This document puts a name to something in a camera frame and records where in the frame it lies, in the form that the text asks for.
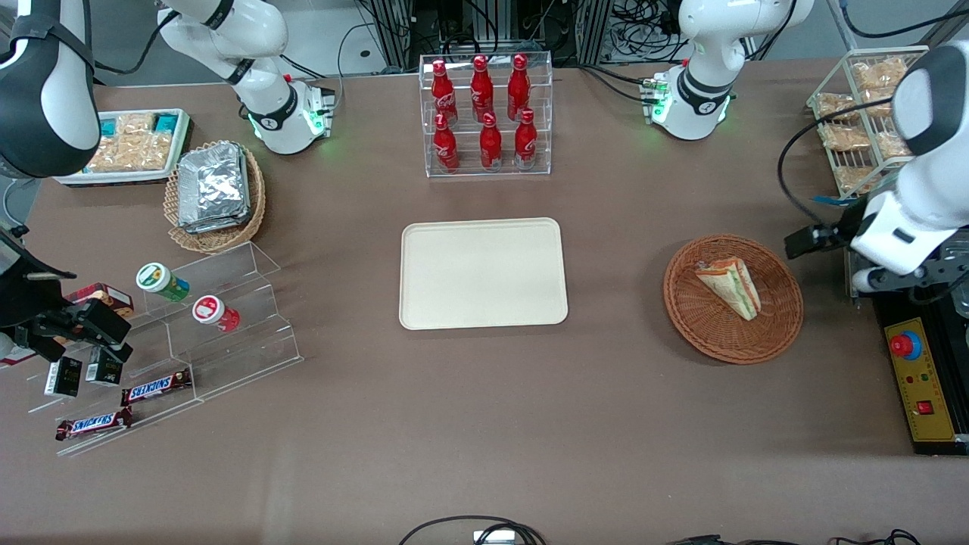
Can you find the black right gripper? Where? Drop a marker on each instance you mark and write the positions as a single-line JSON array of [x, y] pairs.
[[19, 297]]

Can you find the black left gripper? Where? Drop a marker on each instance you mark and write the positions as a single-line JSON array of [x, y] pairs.
[[842, 229]]

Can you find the triangle sandwich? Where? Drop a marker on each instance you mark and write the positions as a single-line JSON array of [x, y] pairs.
[[733, 286]]

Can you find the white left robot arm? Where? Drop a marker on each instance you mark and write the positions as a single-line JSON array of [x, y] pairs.
[[704, 76]]

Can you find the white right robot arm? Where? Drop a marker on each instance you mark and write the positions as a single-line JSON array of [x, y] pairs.
[[257, 98]]

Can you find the white snack tray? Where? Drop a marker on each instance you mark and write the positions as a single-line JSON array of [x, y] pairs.
[[121, 178]]

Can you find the light tan wicker basket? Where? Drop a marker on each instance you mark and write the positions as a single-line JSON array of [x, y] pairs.
[[212, 241]]

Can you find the brown round wicker basket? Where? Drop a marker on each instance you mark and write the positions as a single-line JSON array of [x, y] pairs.
[[711, 325]]

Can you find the beige rectangular tray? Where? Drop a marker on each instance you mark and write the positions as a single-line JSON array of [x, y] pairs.
[[484, 274]]

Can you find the small black box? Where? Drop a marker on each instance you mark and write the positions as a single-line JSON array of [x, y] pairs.
[[104, 371], [63, 377]]

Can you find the black appliance base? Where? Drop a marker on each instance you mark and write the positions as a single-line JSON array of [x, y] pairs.
[[886, 310]]

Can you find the steel pan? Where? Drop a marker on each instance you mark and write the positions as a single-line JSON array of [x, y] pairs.
[[960, 303]]

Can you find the dark red chocolate box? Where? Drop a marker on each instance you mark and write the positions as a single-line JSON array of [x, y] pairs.
[[106, 295]]

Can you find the brown Snickers bar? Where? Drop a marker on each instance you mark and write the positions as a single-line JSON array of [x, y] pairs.
[[92, 424], [155, 387]]

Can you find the blue tape strip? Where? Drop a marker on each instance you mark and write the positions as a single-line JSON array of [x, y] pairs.
[[831, 200]]

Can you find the clear bag of crackers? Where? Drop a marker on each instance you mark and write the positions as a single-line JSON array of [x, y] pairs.
[[855, 179], [892, 145], [844, 138], [836, 106], [878, 73], [880, 102]]

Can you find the yellow emergency stop panel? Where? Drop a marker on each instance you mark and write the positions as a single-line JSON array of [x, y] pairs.
[[920, 386]]

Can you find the green snack can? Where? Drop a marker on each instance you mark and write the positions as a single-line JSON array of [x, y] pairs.
[[160, 280]]

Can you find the red snack can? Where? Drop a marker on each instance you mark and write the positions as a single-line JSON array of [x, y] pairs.
[[213, 312]]

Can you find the clear acrylic stepped stand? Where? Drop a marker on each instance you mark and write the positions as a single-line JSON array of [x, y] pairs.
[[242, 333]]

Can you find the tan cracker snack bag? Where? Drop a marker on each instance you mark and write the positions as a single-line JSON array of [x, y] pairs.
[[135, 125], [132, 154]]

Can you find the silver foil pack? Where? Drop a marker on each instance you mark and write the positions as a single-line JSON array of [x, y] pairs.
[[213, 182], [227, 225]]

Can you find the teal snack packet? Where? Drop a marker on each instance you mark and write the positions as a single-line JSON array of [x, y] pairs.
[[108, 127], [166, 123]]

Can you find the red cola bottle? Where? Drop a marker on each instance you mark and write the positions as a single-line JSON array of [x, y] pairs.
[[443, 94], [490, 145], [481, 89], [446, 147], [518, 89], [525, 142]]

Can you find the clear acrylic bottle rack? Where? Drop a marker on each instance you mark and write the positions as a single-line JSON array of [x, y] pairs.
[[462, 163]]

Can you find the white power adapter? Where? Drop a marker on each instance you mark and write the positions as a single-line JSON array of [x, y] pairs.
[[494, 537]]

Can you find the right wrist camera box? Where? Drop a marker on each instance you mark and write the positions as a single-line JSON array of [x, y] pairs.
[[98, 322]]

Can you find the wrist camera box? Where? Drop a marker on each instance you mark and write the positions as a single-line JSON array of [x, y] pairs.
[[814, 241], [98, 322]]

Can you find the grey metal bracket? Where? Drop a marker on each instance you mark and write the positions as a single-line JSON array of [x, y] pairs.
[[852, 280]]

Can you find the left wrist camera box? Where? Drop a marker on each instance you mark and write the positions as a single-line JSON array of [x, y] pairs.
[[814, 241]]

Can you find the aluminium frame post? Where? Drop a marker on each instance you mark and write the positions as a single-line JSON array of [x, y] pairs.
[[594, 30], [395, 34]]

